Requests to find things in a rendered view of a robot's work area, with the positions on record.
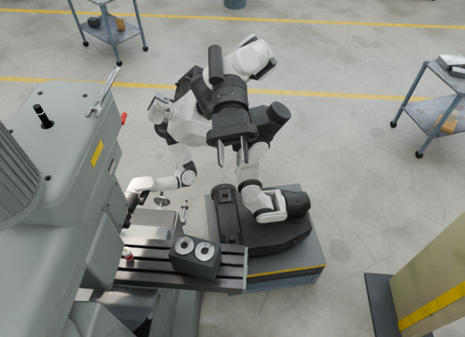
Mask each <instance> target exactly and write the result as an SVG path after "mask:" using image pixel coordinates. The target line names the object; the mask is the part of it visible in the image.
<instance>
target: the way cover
mask: <svg viewBox="0 0 465 337"><path fill-rule="evenodd" d="M148 290H149V291H148ZM156 292H157V290H154V289H137V288H129V287H119V286H113V287H111V288H110V289H109V290H97V289H94V290H93V293H92V294H91V297H90V298H89V302H99V303H100V304H101V305H103V306H104V307H105V308H106V309H107V310H108V311H109V312H110V313H112V314H113V315H114V316H115V317H116V318H117V319H118V320H119V321H121V323H122V324H123V325H124V326H126V327H127V328H128V329H129V330H130V331H132V332H134V331H135V330H136V329H137V328H138V327H139V326H141V325H142V324H143V323H144V321H145V319H146V318H147V316H148V314H149V312H150V311H151V309H152V306H153V303H154V299H155V296H156ZM126 295H128V296H126ZM130 300H131V301H130ZM133 311H134V312H133ZM143 312H145V314H144V313H143ZM128 323H129V324H128Z"/></svg>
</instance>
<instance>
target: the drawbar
mask: <svg viewBox="0 0 465 337"><path fill-rule="evenodd" d="M33 109H34V110H35V112H36V114H41V113H43V112H44V110H43V109H42V107H41V105H40V104H35V105H33ZM38 116H39V118H40V120H41V121H42V123H43V124H44V126H45V128H46V129H49V128H51V127H52V124H51V122H50V120H49V119H48V117H47V115H46V114H45V112H44V113H43V114H42V115H38Z"/></svg>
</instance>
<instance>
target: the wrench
mask: <svg viewBox="0 0 465 337"><path fill-rule="evenodd" d="M119 70H120V67H114V68H113V71H112V72H111V74H110V76H109V78H108V80H107V82H106V84H105V86H104V87H103V89H102V91H101V93H100V95H99V97H98V99H97V100H96V102H95V104H94V106H93V107H89V109H88V111H87V113H86V115H85V116H86V118H88V117H89V116H90V115H91V113H92V111H97V113H96V115H95V116H96V118H99V117H100V114H101V113H102V110H103V107H101V106H102V103H103V102H104V99H105V98H106V96H107V94H108V92H109V90H110V88H111V85H112V84H113V81H114V80H115V78H116V76H117V74H118V72H119Z"/></svg>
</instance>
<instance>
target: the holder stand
mask: <svg viewBox="0 0 465 337"><path fill-rule="evenodd" d="M168 256H169V259H170V261H171V264H172V267H173V269H174V270H175V271H180V272H182V273H187V274H189V275H193V276H197V277H200V278H203V279H206V280H210V281H213V282H215V280H216V277H217V274H218V270H219V267H220V264H221V261H222V259H221V244H218V243H215V242H210V241H208V240H204V239H200V238H197V237H193V236H189V235H185V234H182V233H177V235H176V237H175V240H174V242H173V244H172V247H171V249H170V251H169V253H168Z"/></svg>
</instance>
